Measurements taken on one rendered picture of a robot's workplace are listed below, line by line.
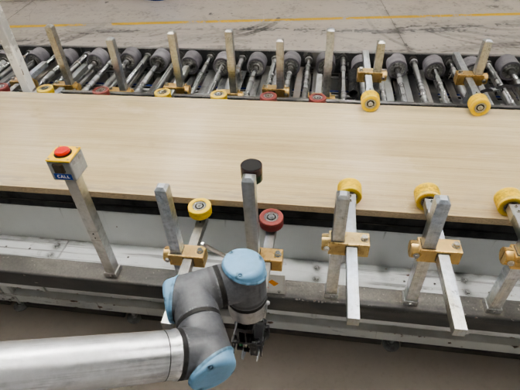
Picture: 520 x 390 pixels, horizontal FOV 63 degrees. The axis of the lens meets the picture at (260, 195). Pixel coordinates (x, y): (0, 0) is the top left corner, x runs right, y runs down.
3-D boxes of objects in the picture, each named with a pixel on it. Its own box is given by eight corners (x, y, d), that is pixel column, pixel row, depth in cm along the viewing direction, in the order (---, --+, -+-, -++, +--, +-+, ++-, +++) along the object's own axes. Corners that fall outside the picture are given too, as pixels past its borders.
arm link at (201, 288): (165, 316, 79) (229, 297, 82) (155, 271, 87) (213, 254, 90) (173, 343, 85) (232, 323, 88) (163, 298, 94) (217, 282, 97)
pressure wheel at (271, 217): (282, 248, 142) (282, 224, 135) (258, 247, 143) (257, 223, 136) (284, 231, 148) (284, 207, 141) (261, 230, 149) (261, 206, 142)
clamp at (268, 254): (282, 271, 132) (282, 261, 129) (239, 268, 134) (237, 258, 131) (283, 258, 136) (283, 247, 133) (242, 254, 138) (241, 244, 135)
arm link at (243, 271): (213, 251, 90) (257, 239, 92) (218, 289, 98) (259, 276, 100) (225, 284, 83) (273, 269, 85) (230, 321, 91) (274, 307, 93)
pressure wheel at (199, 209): (219, 228, 151) (215, 204, 143) (200, 239, 147) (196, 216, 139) (206, 217, 155) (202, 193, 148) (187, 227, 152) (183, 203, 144)
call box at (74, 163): (78, 183, 117) (68, 161, 112) (54, 182, 118) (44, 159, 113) (89, 168, 122) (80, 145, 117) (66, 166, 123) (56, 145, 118)
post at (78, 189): (117, 278, 148) (75, 178, 118) (104, 276, 148) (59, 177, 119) (121, 268, 151) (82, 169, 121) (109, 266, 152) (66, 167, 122)
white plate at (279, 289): (285, 295, 140) (285, 276, 133) (208, 288, 143) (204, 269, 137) (285, 293, 140) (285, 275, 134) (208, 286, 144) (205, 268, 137)
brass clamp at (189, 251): (204, 269, 136) (202, 259, 133) (163, 265, 138) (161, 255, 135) (208, 254, 141) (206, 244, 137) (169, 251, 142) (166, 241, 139)
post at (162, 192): (190, 292, 148) (165, 189, 117) (181, 292, 149) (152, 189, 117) (193, 285, 151) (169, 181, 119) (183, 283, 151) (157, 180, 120)
